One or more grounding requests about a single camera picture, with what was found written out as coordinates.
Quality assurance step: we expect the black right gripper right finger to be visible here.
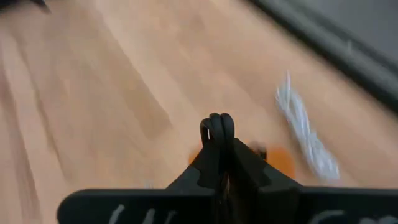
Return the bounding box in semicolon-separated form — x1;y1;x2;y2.
229;138;398;224

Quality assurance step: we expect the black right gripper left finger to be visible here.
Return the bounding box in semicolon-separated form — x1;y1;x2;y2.
57;138;230;224

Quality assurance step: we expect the small black USB-C cable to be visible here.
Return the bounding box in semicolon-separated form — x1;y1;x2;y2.
200;112;236;187

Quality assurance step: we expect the orange plastic bin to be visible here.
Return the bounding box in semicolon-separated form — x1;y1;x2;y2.
187;142;297;180

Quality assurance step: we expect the white coiled USB-C cable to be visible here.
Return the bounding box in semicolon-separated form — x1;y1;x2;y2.
274;70;341;182

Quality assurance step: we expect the black aluminium table frame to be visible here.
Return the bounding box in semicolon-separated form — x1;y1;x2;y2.
248;0;398;113

